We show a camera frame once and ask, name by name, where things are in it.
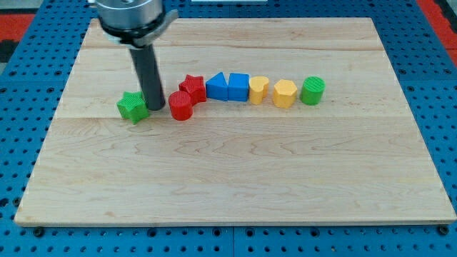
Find green cylinder block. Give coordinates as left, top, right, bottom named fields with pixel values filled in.
left=300, top=76, right=326, bottom=106

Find light wooden board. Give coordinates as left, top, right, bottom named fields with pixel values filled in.
left=15, top=18, right=456, bottom=227

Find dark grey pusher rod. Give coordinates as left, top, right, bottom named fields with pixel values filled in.
left=130, top=45, right=165, bottom=111

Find yellow heart block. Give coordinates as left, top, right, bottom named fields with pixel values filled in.
left=248, top=76, right=269, bottom=105

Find red cylinder block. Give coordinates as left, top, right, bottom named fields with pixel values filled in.
left=169, top=91, right=193, bottom=121

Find yellow hexagon block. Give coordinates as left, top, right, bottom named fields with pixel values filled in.
left=272, top=79, right=298, bottom=109

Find blue square block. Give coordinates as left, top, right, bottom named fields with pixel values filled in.
left=228, top=73, right=249, bottom=101

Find green star block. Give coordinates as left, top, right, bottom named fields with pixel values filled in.
left=116, top=91, right=149, bottom=124

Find red star block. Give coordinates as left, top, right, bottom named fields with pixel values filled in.
left=179, top=74, right=206, bottom=105

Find blue triangle block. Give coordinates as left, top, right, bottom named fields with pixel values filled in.
left=206, top=72, right=228, bottom=101

